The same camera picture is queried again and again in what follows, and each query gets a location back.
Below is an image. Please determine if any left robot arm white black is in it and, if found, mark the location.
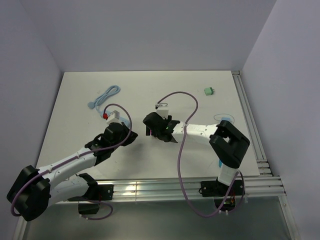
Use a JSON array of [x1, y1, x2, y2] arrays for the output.
[[6, 122, 138, 222]]

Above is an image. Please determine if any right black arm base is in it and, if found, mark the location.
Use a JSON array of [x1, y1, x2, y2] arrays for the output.
[[198, 180, 245, 212]]

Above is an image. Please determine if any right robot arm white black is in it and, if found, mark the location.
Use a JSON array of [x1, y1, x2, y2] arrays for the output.
[[142, 112, 250, 195]]

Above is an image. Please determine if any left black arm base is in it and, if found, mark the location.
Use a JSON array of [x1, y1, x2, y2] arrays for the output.
[[67, 184, 114, 219]]

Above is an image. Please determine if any green plug adapter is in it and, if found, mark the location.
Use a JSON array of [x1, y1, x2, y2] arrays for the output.
[[204, 87, 215, 96]]

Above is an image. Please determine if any light blue power strip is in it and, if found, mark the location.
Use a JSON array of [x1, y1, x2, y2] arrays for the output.
[[119, 116, 131, 128]]

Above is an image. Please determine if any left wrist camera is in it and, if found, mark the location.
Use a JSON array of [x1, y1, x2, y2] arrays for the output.
[[102, 110, 121, 125]]

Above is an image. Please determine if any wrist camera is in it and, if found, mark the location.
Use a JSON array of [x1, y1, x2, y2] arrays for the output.
[[155, 102, 169, 120], [102, 110, 121, 125]]

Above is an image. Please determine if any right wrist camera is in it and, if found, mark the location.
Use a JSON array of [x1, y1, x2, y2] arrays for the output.
[[155, 102, 169, 120]]

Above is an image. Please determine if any light blue power cord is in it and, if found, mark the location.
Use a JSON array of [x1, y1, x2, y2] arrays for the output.
[[87, 85, 121, 113]]

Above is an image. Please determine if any light blue charger with cable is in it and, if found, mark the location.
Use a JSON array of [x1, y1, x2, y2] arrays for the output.
[[213, 113, 235, 124]]

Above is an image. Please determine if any aluminium front rail frame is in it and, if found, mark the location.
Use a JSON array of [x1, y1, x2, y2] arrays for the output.
[[20, 175, 301, 240]]

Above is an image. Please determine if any aluminium rail frame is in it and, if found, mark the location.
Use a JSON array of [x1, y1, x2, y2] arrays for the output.
[[20, 175, 301, 240], [231, 71, 273, 177]]

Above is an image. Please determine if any aluminium right rail frame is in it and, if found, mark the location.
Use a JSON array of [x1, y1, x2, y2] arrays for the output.
[[231, 71, 273, 177]]

